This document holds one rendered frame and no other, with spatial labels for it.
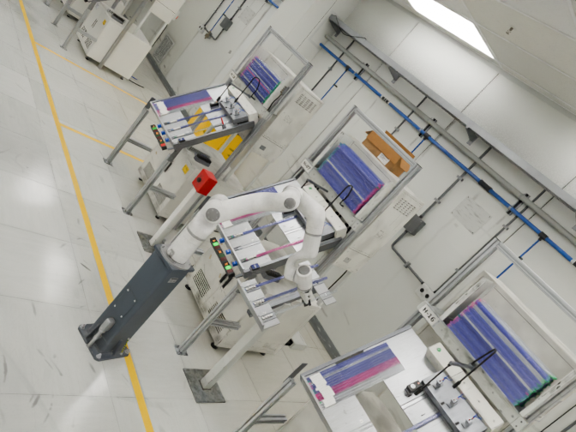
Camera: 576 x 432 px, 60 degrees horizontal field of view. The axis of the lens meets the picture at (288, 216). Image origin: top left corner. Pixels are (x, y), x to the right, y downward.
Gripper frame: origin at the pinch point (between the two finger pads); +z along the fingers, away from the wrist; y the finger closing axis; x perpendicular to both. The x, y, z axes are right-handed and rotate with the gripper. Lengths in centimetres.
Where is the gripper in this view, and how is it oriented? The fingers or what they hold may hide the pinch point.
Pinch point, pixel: (305, 302)
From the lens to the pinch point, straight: 290.4
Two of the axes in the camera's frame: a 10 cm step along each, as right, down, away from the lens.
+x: -8.9, 3.8, -2.7
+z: 0.5, 6.7, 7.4
